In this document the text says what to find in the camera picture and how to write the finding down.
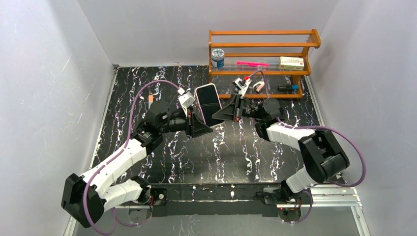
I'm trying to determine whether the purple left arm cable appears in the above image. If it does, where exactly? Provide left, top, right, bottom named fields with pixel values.
left=82, top=80, right=181, bottom=236

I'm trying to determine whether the pink pen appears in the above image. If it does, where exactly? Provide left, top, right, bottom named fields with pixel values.
left=237, top=61, right=269, bottom=67

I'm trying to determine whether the orange wooden shelf rack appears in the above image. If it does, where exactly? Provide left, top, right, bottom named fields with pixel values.
left=208, top=29, right=321, bottom=99

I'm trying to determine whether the black blue marker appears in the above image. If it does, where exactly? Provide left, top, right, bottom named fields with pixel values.
left=277, top=85, right=299, bottom=92

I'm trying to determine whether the pink phone case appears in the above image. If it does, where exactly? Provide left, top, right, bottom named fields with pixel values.
left=195, top=83, right=225, bottom=128

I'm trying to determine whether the aluminium frame rail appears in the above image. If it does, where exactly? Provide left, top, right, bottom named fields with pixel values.
left=310, top=184, right=362, bottom=207

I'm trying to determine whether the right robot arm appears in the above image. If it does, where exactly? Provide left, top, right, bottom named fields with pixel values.
left=212, top=94, right=350, bottom=199

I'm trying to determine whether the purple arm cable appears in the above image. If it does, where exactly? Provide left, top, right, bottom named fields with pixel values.
left=244, top=70, right=367, bottom=224
left=82, top=80, right=181, bottom=236

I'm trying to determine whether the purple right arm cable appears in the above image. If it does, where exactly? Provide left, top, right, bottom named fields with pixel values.
left=244, top=70, right=367, bottom=224

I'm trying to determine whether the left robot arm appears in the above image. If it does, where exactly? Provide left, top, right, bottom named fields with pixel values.
left=61, top=101, right=213, bottom=228

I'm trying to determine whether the pink white clip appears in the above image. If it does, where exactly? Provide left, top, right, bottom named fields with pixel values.
left=253, top=81, right=265, bottom=93

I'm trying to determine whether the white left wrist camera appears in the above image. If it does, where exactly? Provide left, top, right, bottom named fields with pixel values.
left=177, top=88, right=196, bottom=117

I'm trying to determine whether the blue white round jar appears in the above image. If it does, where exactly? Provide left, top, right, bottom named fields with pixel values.
left=211, top=48, right=225, bottom=68

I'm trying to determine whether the orange grey eraser block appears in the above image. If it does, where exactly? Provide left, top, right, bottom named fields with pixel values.
left=148, top=95, right=154, bottom=109

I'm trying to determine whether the black base bar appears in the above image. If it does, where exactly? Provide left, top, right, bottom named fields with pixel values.
left=150, top=183, right=280, bottom=217

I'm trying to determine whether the black smartphone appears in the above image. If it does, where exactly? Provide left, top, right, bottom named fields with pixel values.
left=197, top=85, right=223, bottom=126

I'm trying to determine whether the white red small box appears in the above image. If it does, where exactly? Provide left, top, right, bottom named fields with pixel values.
left=279, top=57, right=305, bottom=71

